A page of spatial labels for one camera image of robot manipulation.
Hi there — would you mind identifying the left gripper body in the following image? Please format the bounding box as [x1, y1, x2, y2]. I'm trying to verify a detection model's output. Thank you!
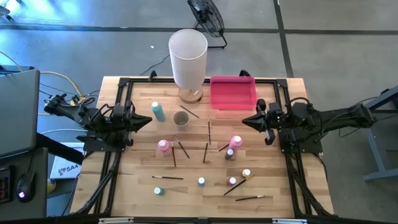
[111, 100, 136, 147]

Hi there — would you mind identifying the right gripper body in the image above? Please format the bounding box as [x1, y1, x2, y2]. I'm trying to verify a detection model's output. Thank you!
[256, 98, 284, 146]

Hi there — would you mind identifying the large teal paint bottle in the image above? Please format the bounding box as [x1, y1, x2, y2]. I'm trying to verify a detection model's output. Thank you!
[150, 101, 166, 123]

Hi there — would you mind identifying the large light pink paint bottle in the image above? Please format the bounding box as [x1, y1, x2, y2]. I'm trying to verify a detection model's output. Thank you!
[157, 139, 174, 158]

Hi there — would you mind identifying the pink plastic tray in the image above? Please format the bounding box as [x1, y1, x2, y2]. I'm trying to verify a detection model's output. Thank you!
[210, 75, 258, 111]

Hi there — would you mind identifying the beige paper cup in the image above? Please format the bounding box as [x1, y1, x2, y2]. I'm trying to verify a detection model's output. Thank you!
[172, 111, 190, 131]

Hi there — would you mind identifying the long black paintbrush tan tip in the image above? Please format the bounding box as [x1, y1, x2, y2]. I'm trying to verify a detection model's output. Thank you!
[223, 174, 255, 197]

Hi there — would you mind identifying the white table lamp wooden base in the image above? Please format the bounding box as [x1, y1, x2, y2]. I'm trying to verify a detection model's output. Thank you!
[168, 28, 208, 105]

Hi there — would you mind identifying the white cardboard box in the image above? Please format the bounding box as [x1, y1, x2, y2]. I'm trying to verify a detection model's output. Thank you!
[49, 154, 82, 180]

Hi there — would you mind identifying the grey closed laptop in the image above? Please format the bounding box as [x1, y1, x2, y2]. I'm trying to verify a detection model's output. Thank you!
[0, 68, 40, 158]

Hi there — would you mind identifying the grey side desk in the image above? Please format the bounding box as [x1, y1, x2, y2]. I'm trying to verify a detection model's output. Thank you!
[0, 146, 49, 220]

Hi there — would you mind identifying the black floor fan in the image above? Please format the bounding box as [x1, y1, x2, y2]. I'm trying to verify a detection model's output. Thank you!
[187, 0, 228, 50]

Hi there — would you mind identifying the black computer mouse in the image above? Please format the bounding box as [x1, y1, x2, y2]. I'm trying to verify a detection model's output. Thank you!
[16, 170, 36, 203]

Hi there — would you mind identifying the backlit computer keyboard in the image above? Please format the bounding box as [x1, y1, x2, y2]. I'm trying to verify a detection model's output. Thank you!
[0, 166, 15, 205]

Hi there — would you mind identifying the black office chair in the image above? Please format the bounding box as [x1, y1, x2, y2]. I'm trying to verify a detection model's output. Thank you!
[0, 4, 15, 22]

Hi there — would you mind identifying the black aluminium table frame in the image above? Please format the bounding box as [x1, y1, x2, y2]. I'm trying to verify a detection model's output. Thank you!
[70, 70, 336, 224]

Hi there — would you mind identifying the yellow floor cable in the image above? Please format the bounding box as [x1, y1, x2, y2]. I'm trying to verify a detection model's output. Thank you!
[0, 51, 88, 116]

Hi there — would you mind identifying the black floor cable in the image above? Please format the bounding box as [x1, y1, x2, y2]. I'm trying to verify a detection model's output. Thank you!
[139, 54, 171, 77]

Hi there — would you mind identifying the blue steel table frame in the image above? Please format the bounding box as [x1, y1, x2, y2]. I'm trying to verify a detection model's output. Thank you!
[362, 85, 398, 184]

